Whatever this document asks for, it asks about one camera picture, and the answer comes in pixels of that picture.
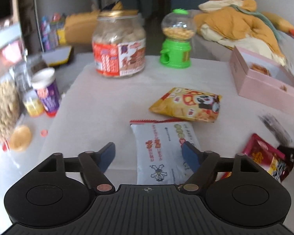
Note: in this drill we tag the red biscuit snack packet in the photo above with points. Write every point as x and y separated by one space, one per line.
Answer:
272 160

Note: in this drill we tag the bread bun packet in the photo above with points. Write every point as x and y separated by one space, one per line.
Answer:
261 69

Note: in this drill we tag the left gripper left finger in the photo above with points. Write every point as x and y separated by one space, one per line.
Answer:
92 166

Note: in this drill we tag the green gumball candy dispenser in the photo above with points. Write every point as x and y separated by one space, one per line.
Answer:
178 28

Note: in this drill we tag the large biscuit jar gold lid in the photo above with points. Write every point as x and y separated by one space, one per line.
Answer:
119 43

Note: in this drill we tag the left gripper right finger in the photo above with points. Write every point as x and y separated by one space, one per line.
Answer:
205 166

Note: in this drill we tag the glass jar of peanuts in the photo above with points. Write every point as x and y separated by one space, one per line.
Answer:
9 106

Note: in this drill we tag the pink cardboard box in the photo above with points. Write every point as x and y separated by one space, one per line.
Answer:
275 91

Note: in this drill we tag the white snack bag red edge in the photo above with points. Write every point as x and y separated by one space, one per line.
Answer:
159 156

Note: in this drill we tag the grey sofa cover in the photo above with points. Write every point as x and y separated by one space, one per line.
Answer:
213 51

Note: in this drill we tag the purple cup noodle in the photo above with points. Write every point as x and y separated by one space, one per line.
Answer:
45 86

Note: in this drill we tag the yellow plush cushion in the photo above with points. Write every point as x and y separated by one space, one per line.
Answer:
79 28

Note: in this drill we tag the small dark clear packet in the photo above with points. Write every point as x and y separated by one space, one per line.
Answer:
276 129

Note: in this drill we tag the yellow panda snack bag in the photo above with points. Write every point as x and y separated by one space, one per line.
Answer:
188 104

